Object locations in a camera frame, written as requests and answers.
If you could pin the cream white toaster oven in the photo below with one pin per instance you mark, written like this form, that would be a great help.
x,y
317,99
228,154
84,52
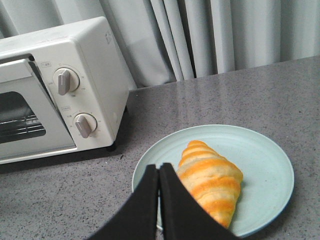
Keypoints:
x,y
89,48

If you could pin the golden croissant bread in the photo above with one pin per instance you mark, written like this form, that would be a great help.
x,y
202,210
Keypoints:
x,y
211,179

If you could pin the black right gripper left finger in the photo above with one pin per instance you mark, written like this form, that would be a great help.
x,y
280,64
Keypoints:
x,y
136,220

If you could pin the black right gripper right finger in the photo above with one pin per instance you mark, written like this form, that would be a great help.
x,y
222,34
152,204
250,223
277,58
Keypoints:
x,y
182,217

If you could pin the upper oven control knob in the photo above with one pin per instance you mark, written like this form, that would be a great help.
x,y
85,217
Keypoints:
x,y
66,80

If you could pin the light green round plate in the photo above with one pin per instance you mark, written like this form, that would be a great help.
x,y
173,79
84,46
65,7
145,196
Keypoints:
x,y
268,176

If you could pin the grey pleated curtain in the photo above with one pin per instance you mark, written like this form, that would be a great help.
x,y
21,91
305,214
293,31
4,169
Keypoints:
x,y
165,41

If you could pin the oven control knob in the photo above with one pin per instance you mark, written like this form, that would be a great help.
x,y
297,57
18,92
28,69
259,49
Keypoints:
x,y
66,80
85,123

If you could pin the lower oven control knob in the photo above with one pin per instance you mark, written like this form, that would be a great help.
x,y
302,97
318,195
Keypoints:
x,y
85,123

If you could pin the metal wire oven rack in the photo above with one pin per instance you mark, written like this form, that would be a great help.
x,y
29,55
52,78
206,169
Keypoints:
x,y
27,126

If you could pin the oven glass door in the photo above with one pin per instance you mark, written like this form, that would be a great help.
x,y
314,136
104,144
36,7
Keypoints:
x,y
23,94

